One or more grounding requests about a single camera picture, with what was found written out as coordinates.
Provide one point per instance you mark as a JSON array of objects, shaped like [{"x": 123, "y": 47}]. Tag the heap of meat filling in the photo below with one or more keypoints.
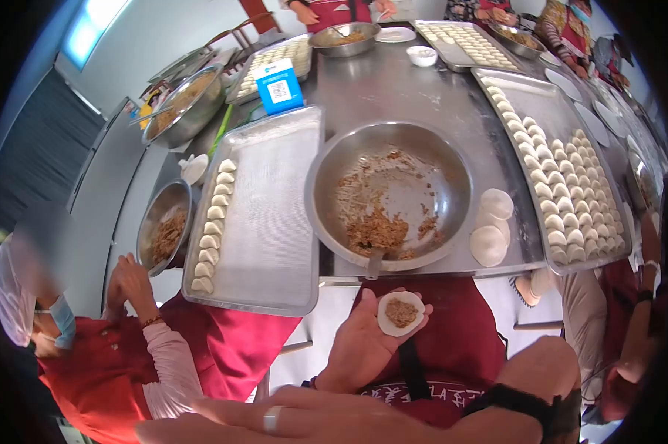
[{"x": 168, "y": 236}]

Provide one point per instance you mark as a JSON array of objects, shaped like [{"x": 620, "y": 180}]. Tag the dense rows of dumplings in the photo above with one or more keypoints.
[{"x": 572, "y": 194}]

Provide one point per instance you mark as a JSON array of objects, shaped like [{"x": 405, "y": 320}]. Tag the person's right hand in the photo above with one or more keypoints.
[{"x": 367, "y": 422}]

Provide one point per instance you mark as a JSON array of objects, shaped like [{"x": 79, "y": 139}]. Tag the person's body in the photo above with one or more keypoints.
[{"x": 456, "y": 344}]

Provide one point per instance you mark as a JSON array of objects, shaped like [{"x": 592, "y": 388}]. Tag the dark ribbed shutter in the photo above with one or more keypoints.
[{"x": 40, "y": 150}]

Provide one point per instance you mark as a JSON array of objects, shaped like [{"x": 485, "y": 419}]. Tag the wooden chair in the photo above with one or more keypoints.
[{"x": 239, "y": 33}]

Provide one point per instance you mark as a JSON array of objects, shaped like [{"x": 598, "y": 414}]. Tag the person's right ring finger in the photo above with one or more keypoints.
[{"x": 239, "y": 413}]

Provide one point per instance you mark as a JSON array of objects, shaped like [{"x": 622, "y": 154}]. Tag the single row of dumplings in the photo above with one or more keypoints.
[{"x": 212, "y": 227}]

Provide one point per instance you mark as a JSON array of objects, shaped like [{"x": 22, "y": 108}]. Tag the deep steel bowl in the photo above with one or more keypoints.
[{"x": 201, "y": 114}]

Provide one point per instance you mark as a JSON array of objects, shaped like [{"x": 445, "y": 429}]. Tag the leftover meat filling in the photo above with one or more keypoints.
[{"x": 375, "y": 227}]

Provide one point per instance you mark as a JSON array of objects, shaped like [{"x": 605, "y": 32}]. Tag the person's left hand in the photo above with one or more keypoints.
[{"x": 356, "y": 349}]

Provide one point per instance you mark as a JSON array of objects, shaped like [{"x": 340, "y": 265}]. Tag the small white bowl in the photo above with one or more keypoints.
[{"x": 421, "y": 56}]

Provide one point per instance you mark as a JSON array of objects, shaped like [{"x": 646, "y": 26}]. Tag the person's right little finger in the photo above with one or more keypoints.
[{"x": 323, "y": 395}]

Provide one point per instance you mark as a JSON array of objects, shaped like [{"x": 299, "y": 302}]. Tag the long steel tray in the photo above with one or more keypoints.
[{"x": 539, "y": 100}]

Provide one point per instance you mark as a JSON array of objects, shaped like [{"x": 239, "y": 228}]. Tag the wide steel filling bowl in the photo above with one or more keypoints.
[{"x": 434, "y": 166}]

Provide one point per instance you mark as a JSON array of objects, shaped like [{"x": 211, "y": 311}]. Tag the person's left fingers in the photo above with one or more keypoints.
[{"x": 427, "y": 312}]

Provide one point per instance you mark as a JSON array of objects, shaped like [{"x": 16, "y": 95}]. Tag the green stick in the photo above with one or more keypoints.
[{"x": 220, "y": 131}]

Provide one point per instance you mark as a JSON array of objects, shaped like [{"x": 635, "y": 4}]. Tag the chopsticks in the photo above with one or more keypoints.
[{"x": 148, "y": 115}]

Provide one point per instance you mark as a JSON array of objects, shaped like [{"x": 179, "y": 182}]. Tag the shallow steel bowl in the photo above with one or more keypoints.
[{"x": 517, "y": 41}]

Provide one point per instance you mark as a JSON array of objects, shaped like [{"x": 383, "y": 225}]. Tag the blue and white card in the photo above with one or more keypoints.
[{"x": 278, "y": 89}]

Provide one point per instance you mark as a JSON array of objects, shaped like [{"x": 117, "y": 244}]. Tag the person's left thumb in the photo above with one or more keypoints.
[{"x": 374, "y": 295}]

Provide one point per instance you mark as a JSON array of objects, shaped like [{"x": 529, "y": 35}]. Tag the round dough wrapper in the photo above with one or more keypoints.
[
  {"x": 487, "y": 247},
  {"x": 383, "y": 324},
  {"x": 497, "y": 202},
  {"x": 503, "y": 227}
]

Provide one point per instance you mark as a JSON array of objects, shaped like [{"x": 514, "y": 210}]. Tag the steel bowl with filling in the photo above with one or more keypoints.
[{"x": 345, "y": 47}]

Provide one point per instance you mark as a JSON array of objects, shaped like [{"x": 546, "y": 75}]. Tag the batch of flat dumplings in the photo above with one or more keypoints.
[{"x": 470, "y": 41}]

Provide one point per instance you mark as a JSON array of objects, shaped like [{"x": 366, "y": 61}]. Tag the small steel bowl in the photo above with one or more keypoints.
[{"x": 162, "y": 202}]

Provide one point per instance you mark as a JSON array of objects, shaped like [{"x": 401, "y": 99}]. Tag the bright window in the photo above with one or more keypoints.
[{"x": 90, "y": 28}]

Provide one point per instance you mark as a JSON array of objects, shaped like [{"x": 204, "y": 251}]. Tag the dab of meat filling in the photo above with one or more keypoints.
[{"x": 401, "y": 312}]

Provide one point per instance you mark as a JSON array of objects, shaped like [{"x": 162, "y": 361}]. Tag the batch of pale dumplings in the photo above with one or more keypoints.
[{"x": 284, "y": 53}]

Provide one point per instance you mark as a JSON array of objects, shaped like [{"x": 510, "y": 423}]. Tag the black wrist band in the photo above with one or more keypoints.
[{"x": 520, "y": 408}]

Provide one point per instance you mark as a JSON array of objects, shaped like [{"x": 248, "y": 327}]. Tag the person's right middle finger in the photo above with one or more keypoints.
[{"x": 201, "y": 433}]

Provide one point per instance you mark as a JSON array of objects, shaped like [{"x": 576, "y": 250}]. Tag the steel tray with mesh liner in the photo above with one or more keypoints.
[{"x": 273, "y": 211}]

